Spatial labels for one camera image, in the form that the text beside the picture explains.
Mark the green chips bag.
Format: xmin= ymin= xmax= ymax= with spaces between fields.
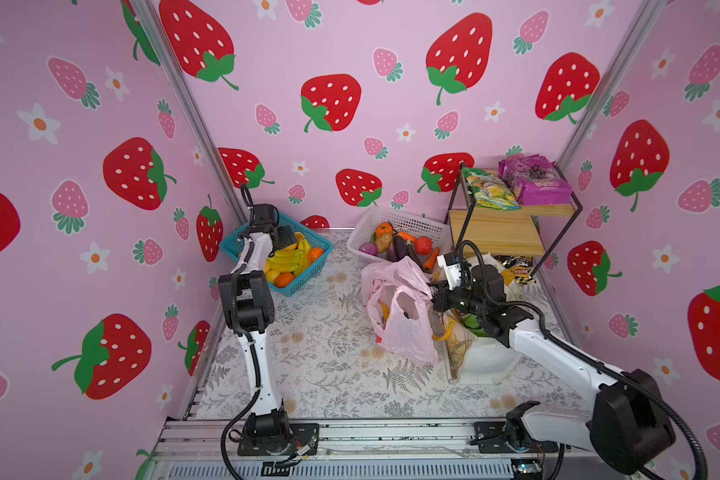
xmin=461 ymin=315 xmax=487 ymax=338

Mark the white paper grocery bag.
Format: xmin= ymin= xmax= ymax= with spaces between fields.
xmin=444 ymin=254 xmax=520 ymax=385

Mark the pink plastic grocery bag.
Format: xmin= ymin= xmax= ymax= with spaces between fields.
xmin=361 ymin=257 xmax=439 ymax=366

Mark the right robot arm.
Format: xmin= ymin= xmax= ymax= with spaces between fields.
xmin=432 ymin=240 xmax=709 ymax=479

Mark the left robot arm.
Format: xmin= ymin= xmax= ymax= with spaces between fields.
xmin=219 ymin=185 xmax=296 ymax=455

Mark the black yellow chips bag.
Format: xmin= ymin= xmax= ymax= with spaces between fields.
xmin=496 ymin=255 xmax=534 ymax=285

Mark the teal plastic basket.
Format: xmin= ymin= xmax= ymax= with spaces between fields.
xmin=218 ymin=209 xmax=334 ymax=298

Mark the yellow banana bunch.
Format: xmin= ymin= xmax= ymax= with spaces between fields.
xmin=264 ymin=232 xmax=312 ymax=277

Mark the orange carrot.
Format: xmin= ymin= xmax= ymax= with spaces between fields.
xmin=422 ymin=248 xmax=440 ymax=273

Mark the red bell pepper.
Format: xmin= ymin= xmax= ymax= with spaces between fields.
xmin=414 ymin=236 xmax=433 ymax=256

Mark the purple eggplant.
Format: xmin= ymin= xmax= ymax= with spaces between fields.
xmin=393 ymin=235 xmax=408 ymax=262

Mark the white plastic basket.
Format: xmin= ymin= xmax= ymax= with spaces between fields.
xmin=347 ymin=206 xmax=453 ymax=264

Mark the green yellow snack bag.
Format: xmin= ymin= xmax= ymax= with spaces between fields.
xmin=462 ymin=168 xmax=520 ymax=211

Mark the purple onion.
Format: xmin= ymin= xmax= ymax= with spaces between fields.
xmin=359 ymin=242 xmax=379 ymax=256

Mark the brown potato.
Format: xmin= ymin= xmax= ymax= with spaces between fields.
xmin=375 ymin=232 xmax=394 ymax=254

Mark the small orange pumpkin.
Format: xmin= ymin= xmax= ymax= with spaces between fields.
xmin=375 ymin=222 xmax=394 ymax=236

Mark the purple snack bag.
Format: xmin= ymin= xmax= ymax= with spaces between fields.
xmin=498 ymin=155 xmax=573 ymax=207

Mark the black wire wooden shelf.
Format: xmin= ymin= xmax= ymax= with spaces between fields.
xmin=445 ymin=162 xmax=583 ymax=277

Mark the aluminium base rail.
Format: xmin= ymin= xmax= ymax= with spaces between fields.
xmin=144 ymin=418 xmax=621 ymax=479

